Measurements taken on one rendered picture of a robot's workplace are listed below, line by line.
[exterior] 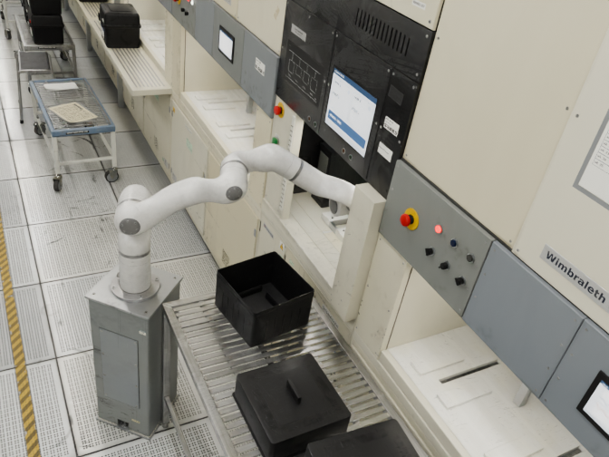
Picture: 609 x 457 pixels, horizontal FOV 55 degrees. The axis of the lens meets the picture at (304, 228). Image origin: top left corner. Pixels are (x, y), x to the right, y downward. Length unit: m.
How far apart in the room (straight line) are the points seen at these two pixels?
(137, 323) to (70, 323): 1.09
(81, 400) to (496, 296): 2.08
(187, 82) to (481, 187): 2.65
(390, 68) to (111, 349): 1.56
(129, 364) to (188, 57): 2.05
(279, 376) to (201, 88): 2.42
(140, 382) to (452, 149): 1.62
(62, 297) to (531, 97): 2.79
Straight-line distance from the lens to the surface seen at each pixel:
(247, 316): 2.13
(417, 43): 1.77
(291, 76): 2.43
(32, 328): 3.42
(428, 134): 1.75
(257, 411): 1.90
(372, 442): 1.71
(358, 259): 2.03
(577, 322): 1.46
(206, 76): 3.95
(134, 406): 2.75
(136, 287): 2.37
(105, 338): 2.52
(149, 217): 2.13
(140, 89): 4.07
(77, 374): 3.16
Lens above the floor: 2.36
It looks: 34 degrees down
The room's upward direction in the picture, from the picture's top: 10 degrees clockwise
